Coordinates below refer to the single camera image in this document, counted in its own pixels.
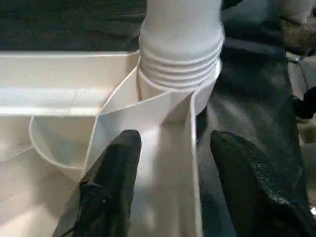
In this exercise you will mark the black work mat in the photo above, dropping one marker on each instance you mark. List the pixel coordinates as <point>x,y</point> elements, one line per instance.
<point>247,111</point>

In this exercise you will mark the white plastic table top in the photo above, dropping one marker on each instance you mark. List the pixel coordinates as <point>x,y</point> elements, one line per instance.
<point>61,103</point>

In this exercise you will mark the white plastic table leg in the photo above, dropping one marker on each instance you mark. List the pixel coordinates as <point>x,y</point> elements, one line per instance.
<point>180,37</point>

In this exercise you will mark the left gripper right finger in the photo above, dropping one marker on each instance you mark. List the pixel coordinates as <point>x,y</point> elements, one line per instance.
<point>256,192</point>

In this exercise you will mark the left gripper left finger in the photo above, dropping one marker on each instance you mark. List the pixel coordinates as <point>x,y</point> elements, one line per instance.
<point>106,192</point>

